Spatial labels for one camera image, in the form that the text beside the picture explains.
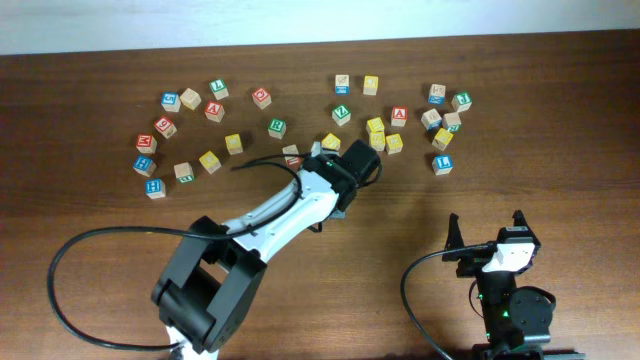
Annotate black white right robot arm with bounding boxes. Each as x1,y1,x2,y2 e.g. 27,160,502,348
443,210,556,359

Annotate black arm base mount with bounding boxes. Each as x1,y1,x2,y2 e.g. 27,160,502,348
471,344,587,360

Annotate blue H block lower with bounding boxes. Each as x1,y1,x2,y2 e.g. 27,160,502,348
145,179,166,199

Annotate yellow top block back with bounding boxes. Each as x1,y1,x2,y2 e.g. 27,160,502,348
363,75,379,96

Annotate red 6 number block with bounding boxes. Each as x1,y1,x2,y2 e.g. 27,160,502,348
154,116,177,139

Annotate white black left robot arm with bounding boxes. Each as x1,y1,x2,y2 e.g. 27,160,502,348
151,140,381,359

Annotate green J letter block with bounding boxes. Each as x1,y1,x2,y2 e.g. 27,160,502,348
451,92,472,112

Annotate wooden block red side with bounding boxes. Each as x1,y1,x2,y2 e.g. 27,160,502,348
282,144,302,170

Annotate red a block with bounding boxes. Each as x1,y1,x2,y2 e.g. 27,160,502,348
204,101,225,123
391,106,408,127

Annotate plain wooden block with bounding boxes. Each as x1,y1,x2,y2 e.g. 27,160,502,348
180,88,202,110

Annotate yellow block upper cluster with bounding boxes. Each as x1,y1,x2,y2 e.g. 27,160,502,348
366,117,385,134

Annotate blue L letter block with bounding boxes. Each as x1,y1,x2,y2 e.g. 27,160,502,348
432,154,454,176

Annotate red A block left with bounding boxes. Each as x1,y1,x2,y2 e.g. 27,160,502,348
204,101,225,123

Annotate yellow block cluster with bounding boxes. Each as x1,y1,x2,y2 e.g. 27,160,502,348
369,131,386,152
432,128,454,151
385,134,404,155
366,117,385,134

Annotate yellow block centre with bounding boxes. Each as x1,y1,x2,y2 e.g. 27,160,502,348
321,133,341,151

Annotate green L letter block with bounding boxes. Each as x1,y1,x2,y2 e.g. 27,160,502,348
209,78,229,100

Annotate red M letter block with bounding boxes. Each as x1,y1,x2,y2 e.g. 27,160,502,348
135,134,157,154

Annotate green Z letter block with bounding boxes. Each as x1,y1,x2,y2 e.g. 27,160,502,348
332,104,351,126

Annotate yellow block left middle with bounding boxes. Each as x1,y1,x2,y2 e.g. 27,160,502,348
224,134,244,155

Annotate wooden block green R side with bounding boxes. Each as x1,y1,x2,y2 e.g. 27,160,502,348
442,112,461,133

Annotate blue X side block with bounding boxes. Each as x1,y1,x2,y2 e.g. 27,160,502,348
428,84,446,105

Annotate red C letter block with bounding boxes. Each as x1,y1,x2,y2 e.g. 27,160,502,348
252,88,272,110

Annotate wooden block blue side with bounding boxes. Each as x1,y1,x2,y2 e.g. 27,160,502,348
335,74,350,95
421,109,442,131

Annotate blue h block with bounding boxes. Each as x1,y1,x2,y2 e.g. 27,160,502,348
145,179,166,199
133,155,156,177

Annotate wooden block green side left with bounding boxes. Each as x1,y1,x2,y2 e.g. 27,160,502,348
174,162,195,183

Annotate red A block right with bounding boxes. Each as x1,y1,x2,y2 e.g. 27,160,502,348
391,106,408,127

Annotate wooden block blue side right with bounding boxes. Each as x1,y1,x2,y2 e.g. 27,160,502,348
421,109,442,131

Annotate yellow block lower left cluster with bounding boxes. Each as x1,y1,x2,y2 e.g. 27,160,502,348
369,131,386,152

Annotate green R letter block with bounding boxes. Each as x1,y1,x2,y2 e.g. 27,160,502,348
268,118,286,139

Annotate yellow block lower right cluster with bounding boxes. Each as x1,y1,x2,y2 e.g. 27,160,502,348
385,134,404,155

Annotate blue H block upper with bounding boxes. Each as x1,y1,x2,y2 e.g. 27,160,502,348
133,155,156,177

